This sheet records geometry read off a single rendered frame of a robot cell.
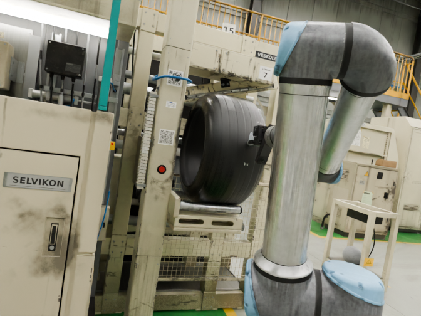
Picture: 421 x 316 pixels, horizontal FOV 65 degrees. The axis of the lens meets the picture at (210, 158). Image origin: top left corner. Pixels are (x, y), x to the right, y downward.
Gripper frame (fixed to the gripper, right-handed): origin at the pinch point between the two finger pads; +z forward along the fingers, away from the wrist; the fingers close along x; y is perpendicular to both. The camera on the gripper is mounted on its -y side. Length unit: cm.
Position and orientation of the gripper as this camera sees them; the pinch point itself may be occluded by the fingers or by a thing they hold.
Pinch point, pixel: (250, 144)
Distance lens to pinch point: 153.3
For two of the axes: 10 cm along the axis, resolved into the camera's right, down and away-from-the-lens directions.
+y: 1.1, -9.9, 0.6
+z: -3.5, 0.2, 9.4
